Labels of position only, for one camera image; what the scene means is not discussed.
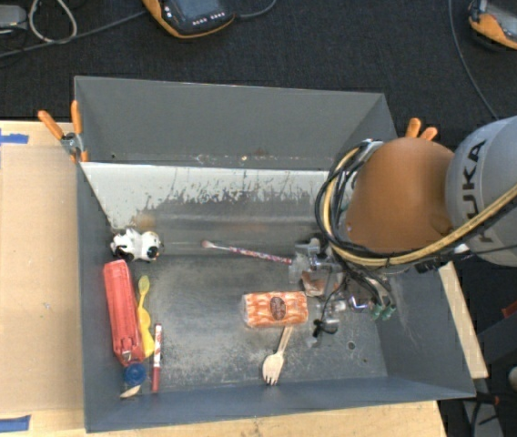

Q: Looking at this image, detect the pink striped stick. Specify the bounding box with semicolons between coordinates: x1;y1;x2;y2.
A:
200;239;294;265

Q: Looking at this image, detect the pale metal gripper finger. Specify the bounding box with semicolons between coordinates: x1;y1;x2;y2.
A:
294;238;323;259
288;258;313;285

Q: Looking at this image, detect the pale wooden spork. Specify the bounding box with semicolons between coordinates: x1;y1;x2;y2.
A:
261;325;295;387

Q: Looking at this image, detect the yellow plastic spoon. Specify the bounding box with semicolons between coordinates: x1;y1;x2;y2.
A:
136;274;157;360

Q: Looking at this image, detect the grey metal bin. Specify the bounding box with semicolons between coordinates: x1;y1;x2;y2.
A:
73;75;477;434

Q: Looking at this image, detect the black and white toy cow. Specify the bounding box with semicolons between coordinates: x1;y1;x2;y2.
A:
109;228;165;263

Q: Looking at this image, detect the brown cardboard board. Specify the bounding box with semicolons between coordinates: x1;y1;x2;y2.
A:
0;145;86;416

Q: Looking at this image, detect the red plastic case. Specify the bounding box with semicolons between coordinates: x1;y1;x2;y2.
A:
102;259;147;368

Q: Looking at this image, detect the red marker pen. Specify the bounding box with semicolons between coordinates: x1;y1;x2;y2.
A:
150;323;164;393

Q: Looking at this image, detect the orange snack packet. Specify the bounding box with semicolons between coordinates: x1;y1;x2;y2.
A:
241;290;309;329

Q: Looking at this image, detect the blue round cap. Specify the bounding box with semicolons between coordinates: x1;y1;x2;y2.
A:
122;362;148;387

